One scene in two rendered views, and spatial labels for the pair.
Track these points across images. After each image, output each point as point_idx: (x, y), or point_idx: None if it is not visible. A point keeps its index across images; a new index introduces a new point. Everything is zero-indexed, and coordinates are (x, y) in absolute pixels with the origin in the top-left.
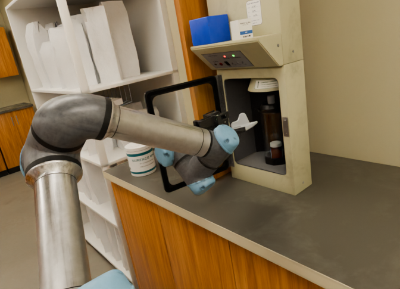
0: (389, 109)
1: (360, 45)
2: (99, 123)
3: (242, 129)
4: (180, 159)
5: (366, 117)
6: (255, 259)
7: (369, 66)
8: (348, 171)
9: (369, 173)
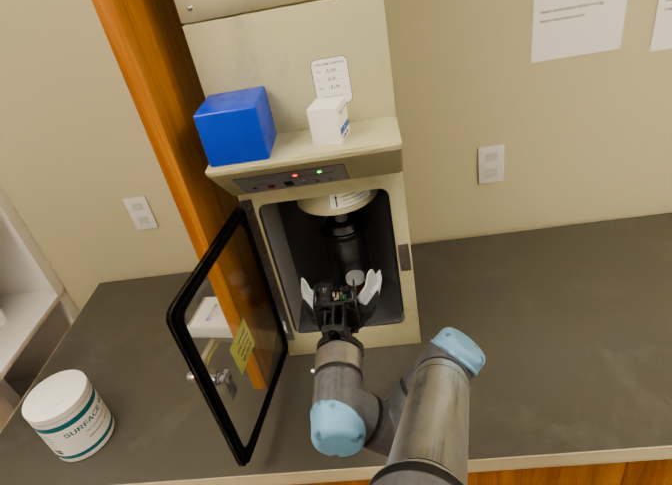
0: (451, 169)
1: (405, 89)
2: None
3: (376, 297)
4: (377, 426)
5: (422, 186)
6: None
7: (421, 117)
8: (431, 267)
9: (457, 261)
